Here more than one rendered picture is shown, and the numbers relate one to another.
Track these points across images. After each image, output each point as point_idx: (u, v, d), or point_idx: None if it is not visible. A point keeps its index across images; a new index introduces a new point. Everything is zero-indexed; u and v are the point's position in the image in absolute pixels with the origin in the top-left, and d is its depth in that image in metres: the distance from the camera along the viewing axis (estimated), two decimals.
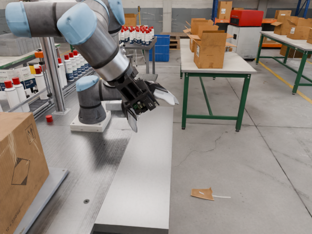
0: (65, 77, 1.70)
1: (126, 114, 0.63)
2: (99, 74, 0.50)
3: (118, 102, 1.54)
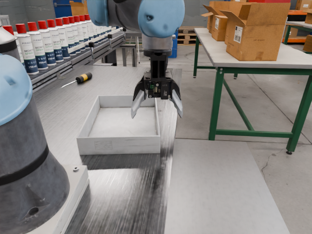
0: None
1: (135, 94, 0.63)
2: (143, 39, 0.53)
3: (111, 130, 0.66)
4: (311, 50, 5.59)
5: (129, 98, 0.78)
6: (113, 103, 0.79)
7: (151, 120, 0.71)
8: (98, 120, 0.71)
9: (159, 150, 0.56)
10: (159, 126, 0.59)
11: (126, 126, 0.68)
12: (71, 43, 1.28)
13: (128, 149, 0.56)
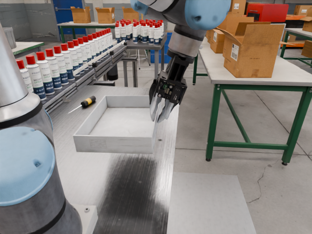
0: None
1: (151, 98, 0.64)
2: (172, 39, 0.53)
3: (111, 129, 0.68)
4: (309, 55, 5.66)
5: (135, 99, 0.80)
6: (120, 103, 0.81)
7: (152, 121, 0.71)
8: (102, 119, 0.74)
9: (152, 151, 0.56)
10: (153, 127, 0.59)
11: (126, 126, 0.69)
12: (75, 65, 1.35)
13: (122, 148, 0.57)
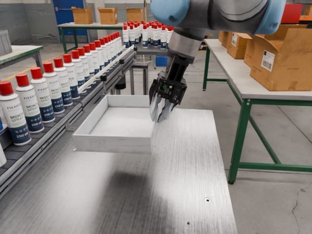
0: (0, 144, 0.62)
1: (150, 98, 0.64)
2: (172, 39, 0.53)
3: (112, 129, 0.68)
4: None
5: (136, 99, 0.80)
6: (120, 103, 0.81)
7: (152, 121, 0.71)
8: (103, 119, 0.74)
9: (151, 152, 0.56)
10: (153, 127, 0.59)
11: (127, 126, 0.69)
12: (81, 80, 1.09)
13: (121, 148, 0.57)
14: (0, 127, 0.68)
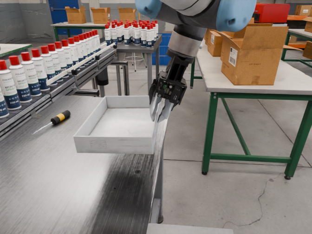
0: None
1: (150, 98, 0.64)
2: (172, 39, 0.53)
3: (112, 130, 0.68)
4: (311, 57, 5.49)
5: (135, 99, 0.80)
6: (120, 104, 0.81)
7: (152, 121, 0.71)
8: (102, 120, 0.74)
9: (152, 151, 0.56)
10: (153, 127, 0.59)
11: (127, 127, 0.69)
12: (51, 73, 1.19)
13: (122, 149, 0.57)
14: None
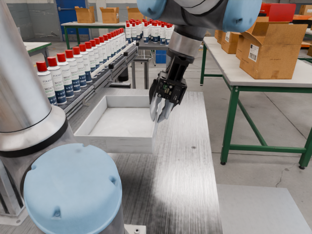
0: None
1: (150, 98, 0.64)
2: (172, 39, 0.53)
3: (111, 129, 0.68)
4: None
5: (135, 99, 0.80)
6: (120, 103, 0.81)
7: (152, 121, 0.71)
8: (102, 119, 0.74)
9: (152, 151, 0.56)
10: (153, 127, 0.59)
11: (126, 126, 0.69)
12: (93, 67, 1.30)
13: (122, 148, 0.57)
14: None
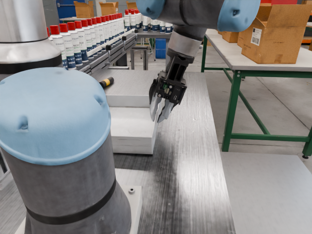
0: None
1: (150, 98, 0.64)
2: (172, 39, 0.53)
3: (111, 129, 0.68)
4: None
5: (135, 99, 0.80)
6: (120, 103, 0.81)
7: (152, 121, 0.71)
8: None
9: (152, 152, 0.56)
10: (153, 127, 0.59)
11: (126, 126, 0.69)
12: (89, 47, 1.24)
13: (121, 148, 0.57)
14: None
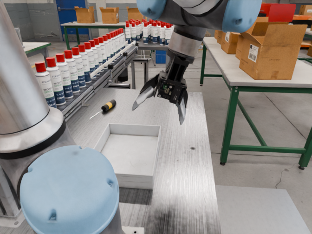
0: None
1: (144, 88, 0.63)
2: (172, 39, 0.53)
3: (114, 160, 0.73)
4: None
5: (137, 127, 0.85)
6: (122, 131, 0.86)
7: (152, 152, 0.77)
8: (106, 147, 0.79)
9: (152, 187, 0.62)
10: (154, 164, 0.64)
11: (129, 157, 0.74)
12: (92, 67, 1.30)
13: (125, 184, 0.62)
14: None
